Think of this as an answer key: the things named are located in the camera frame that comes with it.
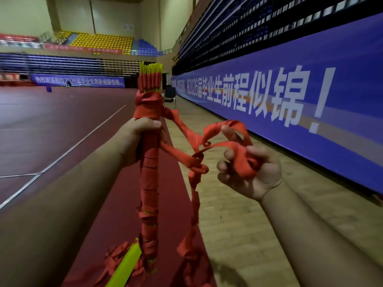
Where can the low red barrier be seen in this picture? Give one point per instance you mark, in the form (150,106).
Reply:
(15,80)

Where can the long red banner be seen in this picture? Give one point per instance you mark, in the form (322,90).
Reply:
(74,47)

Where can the blue banner with white print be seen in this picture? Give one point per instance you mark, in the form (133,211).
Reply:
(48,79)
(98,82)

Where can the person's left forearm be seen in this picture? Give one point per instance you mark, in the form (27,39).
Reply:
(45,221)

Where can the black folding chair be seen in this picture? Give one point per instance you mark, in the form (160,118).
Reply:
(171,92)

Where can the person's right hand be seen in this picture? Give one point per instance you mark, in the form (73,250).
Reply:
(263,179)

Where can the yellow stadium seats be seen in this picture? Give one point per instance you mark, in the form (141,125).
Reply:
(101,41)

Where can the blue stadium seats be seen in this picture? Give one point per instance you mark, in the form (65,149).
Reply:
(148,48)

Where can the person's right forearm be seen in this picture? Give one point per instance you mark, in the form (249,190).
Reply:
(314,245)

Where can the rows of bleacher seats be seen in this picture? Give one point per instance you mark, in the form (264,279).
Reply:
(60,64)

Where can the white wall vent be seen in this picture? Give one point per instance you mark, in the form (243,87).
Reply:
(128,26)

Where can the dark retracted bleacher stand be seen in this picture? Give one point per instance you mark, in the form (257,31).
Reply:
(239,26)

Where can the person's left hand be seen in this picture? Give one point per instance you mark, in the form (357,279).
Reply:
(131,137)

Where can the red stadium seats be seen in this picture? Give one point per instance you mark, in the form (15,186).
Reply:
(18,37)

